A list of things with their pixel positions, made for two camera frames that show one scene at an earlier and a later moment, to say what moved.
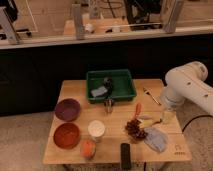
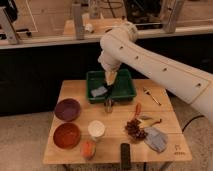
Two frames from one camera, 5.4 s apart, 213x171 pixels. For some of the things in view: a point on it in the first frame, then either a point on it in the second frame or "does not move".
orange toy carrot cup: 88,149 does not move
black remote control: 125,156 does not move
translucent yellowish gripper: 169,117 to 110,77
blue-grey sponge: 100,91 does not move
